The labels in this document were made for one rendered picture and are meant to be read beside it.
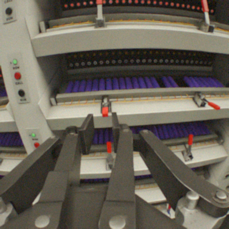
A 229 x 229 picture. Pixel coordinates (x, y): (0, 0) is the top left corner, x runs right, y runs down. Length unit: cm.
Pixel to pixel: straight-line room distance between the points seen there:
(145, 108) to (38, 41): 30
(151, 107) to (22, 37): 36
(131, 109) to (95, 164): 22
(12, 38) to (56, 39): 11
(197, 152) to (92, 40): 49
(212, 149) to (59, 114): 54
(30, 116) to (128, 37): 31
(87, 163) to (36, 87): 28
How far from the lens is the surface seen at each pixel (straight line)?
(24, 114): 40
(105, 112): 28
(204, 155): 57
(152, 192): 64
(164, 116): 38
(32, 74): 36
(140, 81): 43
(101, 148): 47
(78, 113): 36
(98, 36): 32
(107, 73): 46
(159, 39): 34
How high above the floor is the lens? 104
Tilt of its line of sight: 23 degrees down
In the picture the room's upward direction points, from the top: 3 degrees counter-clockwise
